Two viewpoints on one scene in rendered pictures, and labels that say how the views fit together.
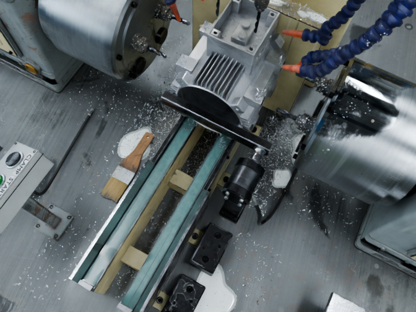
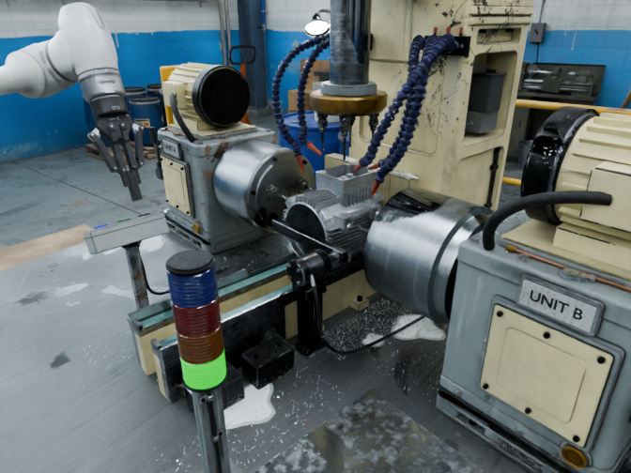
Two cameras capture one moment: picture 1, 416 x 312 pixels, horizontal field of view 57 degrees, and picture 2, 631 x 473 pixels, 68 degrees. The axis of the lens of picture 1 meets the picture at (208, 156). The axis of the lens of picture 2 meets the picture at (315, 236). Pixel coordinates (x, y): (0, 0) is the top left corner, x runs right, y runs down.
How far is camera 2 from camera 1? 0.73 m
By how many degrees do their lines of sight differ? 45
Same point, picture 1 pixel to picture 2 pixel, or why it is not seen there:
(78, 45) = (229, 186)
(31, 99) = not seen: hidden behind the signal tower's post
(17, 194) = (131, 230)
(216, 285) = (259, 398)
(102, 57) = (241, 191)
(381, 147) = (423, 224)
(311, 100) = not seen: hidden behind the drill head
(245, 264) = (300, 391)
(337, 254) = (409, 411)
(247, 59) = (340, 186)
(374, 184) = (419, 262)
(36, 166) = (156, 221)
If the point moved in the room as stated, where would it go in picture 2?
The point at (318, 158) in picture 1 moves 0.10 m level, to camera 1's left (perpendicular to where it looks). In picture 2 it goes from (375, 245) to (330, 236)
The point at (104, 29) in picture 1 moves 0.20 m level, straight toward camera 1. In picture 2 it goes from (249, 169) to (236, 194)
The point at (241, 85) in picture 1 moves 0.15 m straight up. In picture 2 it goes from (332, 208) to (333, 146)
